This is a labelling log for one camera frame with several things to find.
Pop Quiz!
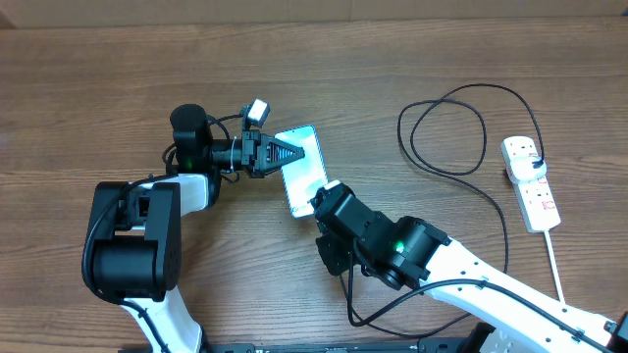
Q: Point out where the white charger plug adapter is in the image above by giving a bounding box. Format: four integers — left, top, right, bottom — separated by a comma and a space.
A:
508, 156, 548, 184

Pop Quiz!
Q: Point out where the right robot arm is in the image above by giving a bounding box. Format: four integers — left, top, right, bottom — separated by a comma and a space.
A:
310, 180, 627, 352

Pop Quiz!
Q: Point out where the black USB charging cable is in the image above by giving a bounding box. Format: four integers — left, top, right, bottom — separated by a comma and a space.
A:
338, 83, 547, 339

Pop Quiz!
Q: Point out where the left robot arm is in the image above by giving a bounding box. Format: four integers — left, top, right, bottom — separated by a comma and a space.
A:
81, 99, 305, 352

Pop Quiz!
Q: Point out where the blue Galaxy S24+ smartphone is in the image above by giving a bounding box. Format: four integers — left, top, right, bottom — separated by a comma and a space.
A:
275, 126, 329, 219

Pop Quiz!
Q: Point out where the white power strip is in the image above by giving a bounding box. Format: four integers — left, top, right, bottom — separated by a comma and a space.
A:
500, 136, 560, 233

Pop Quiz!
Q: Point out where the white power strip cord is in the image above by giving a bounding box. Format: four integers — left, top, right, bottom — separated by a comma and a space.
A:
542, 229, 565, 303

